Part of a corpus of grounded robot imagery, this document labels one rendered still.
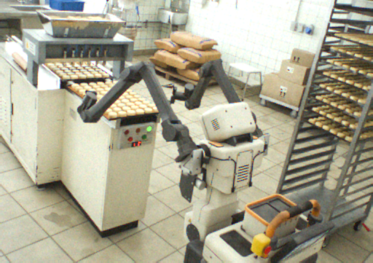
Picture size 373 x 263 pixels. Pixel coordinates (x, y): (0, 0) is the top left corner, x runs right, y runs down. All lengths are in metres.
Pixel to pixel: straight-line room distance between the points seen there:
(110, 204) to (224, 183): 1.08
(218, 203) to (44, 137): 1.59
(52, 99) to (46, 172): 0.59
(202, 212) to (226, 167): 0.30
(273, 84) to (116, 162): 3.66
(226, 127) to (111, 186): 1.12
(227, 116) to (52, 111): 1.59
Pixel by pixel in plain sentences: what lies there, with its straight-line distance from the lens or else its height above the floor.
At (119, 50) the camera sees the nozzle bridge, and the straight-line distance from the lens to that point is 3.19.
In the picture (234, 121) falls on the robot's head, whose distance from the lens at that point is 1.77.
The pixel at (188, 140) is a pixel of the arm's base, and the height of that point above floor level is 1.11.
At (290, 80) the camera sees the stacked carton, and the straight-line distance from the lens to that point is 5.80.
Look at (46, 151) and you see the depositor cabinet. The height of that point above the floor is 0.36.
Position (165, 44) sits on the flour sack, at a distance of 6.50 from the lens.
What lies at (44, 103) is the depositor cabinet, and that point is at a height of 0.74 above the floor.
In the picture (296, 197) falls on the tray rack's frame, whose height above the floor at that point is 0.15.
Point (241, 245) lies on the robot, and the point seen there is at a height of 0.81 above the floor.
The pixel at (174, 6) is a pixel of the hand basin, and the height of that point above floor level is 0.96.
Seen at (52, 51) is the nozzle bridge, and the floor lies 1.09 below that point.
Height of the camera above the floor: 1.83
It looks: 22 degrees down
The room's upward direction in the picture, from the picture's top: 10 degrees clockwise
